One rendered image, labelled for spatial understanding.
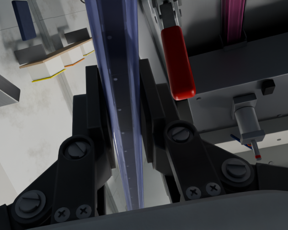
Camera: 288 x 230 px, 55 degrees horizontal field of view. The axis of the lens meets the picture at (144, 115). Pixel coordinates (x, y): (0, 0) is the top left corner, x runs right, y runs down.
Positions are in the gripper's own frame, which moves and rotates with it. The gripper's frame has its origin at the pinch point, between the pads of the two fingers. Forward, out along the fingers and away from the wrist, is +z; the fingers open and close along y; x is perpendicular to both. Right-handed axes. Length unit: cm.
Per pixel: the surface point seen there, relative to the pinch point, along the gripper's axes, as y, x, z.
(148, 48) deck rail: 3.6, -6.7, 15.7
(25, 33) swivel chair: -109, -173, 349
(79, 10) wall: -59, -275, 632
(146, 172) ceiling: 53, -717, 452
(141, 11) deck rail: 2.8, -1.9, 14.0
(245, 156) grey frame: 20.0, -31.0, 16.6
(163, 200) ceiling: 79, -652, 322
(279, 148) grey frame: 25.3, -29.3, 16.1
